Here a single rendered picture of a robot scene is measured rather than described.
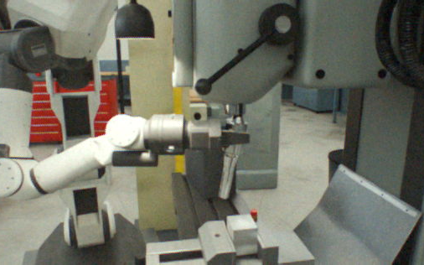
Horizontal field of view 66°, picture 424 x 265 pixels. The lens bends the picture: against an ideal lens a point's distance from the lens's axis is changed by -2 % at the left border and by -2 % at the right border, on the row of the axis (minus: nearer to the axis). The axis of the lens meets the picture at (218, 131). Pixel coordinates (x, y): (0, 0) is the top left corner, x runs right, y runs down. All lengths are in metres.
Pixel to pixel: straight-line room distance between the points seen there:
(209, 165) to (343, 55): 0.61
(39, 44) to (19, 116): 0.17
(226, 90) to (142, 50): 1.81
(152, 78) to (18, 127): 1.69
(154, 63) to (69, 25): 1.57
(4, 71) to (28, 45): 0.07
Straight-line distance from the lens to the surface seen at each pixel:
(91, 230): 1.47
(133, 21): 0.61
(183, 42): 0.67
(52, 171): 0.76
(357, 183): 0.97
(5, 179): 0.77
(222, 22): 0.60
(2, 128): 0.81
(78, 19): 0.89
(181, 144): 0.69
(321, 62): 0.64
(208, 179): 1.11
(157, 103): 2.43
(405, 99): 0.83
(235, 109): 0.69
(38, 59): 0.84
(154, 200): 2.65
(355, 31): 0.67
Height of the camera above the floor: 1.41
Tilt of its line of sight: 14 degrees down
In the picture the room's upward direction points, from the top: straight up
